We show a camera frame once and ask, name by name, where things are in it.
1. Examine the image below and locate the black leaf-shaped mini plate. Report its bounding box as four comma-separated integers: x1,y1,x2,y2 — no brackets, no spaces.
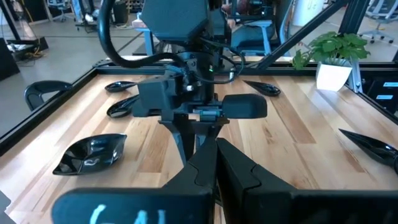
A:
52,133,128,177

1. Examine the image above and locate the blue office chair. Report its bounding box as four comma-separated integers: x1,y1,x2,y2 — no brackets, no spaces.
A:
228,18,282,57

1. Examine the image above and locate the black aluminium rig frame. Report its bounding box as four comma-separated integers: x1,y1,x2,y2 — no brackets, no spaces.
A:
0,0,398,156

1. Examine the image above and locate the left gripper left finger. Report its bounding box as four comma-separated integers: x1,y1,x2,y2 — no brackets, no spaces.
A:
51,137,218,224

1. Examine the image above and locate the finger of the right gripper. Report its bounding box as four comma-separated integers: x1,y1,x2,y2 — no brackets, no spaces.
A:
196,124,229,147
169,124,196,166

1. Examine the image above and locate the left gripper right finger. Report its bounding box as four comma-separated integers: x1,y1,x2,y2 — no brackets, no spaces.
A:
217,138,398,224

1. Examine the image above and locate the green leafy plant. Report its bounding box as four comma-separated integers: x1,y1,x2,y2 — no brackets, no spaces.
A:
291,30,371,71

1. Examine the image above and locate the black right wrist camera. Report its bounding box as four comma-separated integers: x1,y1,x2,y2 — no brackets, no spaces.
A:
138,77,175,118

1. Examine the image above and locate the white plant pot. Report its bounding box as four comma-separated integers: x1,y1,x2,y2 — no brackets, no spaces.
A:
315,60,354,93

